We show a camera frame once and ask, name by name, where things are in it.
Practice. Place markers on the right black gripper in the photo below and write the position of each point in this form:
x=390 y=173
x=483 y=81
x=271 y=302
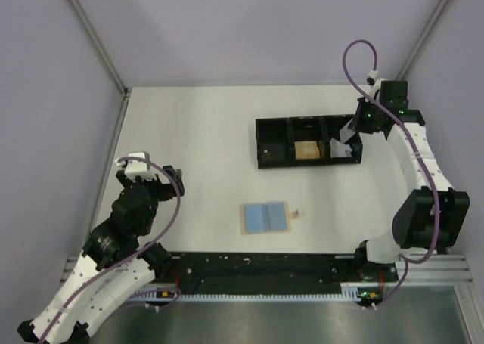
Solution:
x=356 y=124

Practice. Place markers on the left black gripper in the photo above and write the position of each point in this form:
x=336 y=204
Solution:
x=165 y=188

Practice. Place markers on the black three-compartment tray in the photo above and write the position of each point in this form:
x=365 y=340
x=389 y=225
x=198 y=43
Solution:
x=275 y=139

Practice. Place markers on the light blue card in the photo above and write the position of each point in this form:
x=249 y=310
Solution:
x=263 y=218

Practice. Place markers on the beige card holder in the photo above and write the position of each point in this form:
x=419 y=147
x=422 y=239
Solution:
x=291 y=216

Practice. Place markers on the clear silver card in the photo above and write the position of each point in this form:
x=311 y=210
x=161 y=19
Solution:
x=346 y=133

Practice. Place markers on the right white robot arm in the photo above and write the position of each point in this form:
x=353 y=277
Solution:
x=432 y=215

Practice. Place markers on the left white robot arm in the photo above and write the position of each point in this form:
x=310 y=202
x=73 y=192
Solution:
x=112 y=264

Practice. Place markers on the silver card in tray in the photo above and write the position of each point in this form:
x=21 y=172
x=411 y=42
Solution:
x=339 y=149

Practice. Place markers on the gold cards stack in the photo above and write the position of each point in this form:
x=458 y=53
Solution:
x=307 y=150

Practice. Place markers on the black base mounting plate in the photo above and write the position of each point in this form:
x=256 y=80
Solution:
x=269 y=287

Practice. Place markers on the steel sheet front panel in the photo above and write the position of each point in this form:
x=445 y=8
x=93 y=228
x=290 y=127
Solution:
x=413 y=315

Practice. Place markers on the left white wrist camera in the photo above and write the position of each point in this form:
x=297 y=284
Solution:
x=132 y=169

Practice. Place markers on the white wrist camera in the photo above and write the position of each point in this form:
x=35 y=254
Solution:
x=132 y=169
x=374 y=81

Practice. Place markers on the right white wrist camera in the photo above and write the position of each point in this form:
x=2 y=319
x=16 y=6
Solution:
x=374 y=81

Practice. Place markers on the left aluminium frame post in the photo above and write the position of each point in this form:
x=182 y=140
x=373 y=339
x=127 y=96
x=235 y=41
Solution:
x=122 y=99

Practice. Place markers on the aluminium front rail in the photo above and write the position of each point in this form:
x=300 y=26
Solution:
x=431 y=270

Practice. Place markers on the grey slotted cable duct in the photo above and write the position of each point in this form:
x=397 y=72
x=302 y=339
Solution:
x=347 y=294

